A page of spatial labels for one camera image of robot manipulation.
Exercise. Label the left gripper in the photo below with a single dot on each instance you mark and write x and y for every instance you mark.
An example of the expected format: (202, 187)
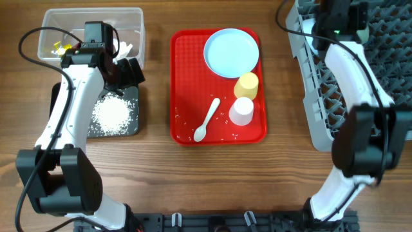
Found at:
(128, 80)

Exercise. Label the white tissue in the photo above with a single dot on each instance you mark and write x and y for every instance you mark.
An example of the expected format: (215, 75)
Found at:
(124, 49)

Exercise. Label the white rice pile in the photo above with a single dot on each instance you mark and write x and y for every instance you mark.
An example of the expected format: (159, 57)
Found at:
(111, 114)

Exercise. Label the white plastic spoon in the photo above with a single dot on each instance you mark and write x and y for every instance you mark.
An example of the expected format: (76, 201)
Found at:
(201, 131)

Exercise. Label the yellow snack wrapper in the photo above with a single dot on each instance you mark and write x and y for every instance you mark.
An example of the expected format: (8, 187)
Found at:
(60, 49)

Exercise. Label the light blue plate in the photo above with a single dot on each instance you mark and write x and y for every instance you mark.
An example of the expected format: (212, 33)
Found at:
(231, 52)

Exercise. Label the white plastic cup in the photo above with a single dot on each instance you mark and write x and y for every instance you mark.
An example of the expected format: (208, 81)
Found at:
(241, 112)

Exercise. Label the yellow plastic cup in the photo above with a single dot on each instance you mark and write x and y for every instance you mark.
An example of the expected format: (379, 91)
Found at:
(247, 86)

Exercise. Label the light blue bowl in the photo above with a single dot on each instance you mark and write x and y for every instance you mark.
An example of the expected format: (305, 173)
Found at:
(308, 25)

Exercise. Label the green bowl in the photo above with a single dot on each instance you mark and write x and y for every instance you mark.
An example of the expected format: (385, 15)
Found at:
(364, 35)

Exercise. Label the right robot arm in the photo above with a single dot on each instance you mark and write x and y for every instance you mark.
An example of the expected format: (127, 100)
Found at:
(372, 137)

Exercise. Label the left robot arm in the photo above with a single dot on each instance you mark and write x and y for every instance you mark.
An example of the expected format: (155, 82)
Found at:
(57, 176)

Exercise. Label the grey dishwasher rack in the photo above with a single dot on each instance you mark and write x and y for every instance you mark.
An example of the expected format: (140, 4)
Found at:
(388, 52)

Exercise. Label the black plastic tray bin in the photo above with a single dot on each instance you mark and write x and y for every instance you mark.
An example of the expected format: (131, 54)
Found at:
(132, 122)

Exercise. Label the red serving tray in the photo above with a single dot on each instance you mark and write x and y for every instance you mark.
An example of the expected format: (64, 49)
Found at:
(193, 87)

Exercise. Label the clear plastic bin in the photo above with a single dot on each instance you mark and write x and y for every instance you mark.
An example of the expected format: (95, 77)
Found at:
(129, 23)

